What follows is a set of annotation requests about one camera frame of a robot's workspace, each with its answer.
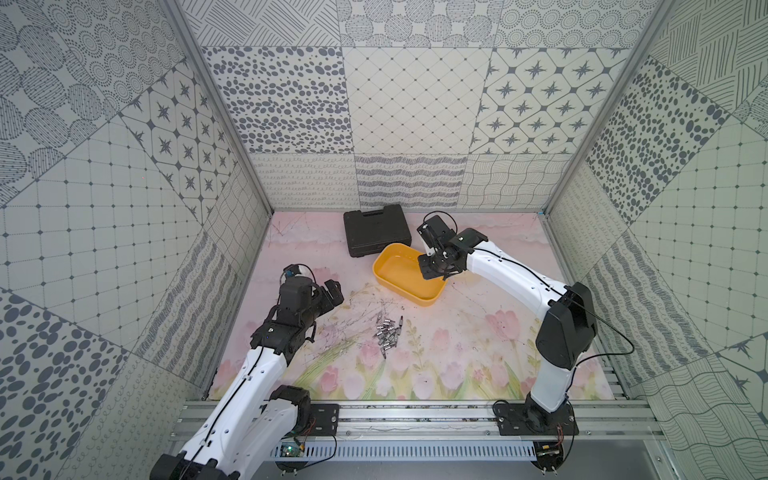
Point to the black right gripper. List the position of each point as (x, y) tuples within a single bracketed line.
[(429, 274)]

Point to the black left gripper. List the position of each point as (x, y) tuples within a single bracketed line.
[(327, 294)]

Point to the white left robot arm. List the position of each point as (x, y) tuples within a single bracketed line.
[(255, 414)]

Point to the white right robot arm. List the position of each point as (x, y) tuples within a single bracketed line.
[(568, 325)]

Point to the yellow plastic storage box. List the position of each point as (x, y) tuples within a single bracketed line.
[(397, 269)]

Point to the black plastic tool case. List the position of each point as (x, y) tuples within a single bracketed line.
[(370, 232)]

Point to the pile of metal bits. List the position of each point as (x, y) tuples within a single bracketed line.
[(388, 332)]

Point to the small green circuit board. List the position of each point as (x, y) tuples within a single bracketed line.
[(292, 450)]

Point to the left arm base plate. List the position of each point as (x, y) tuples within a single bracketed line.
[(317, 419)]

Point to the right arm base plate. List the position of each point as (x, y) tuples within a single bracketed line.
[(528, 419)]

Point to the aluminium mounting rail frame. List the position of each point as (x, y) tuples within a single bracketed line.
[(467, 431)]

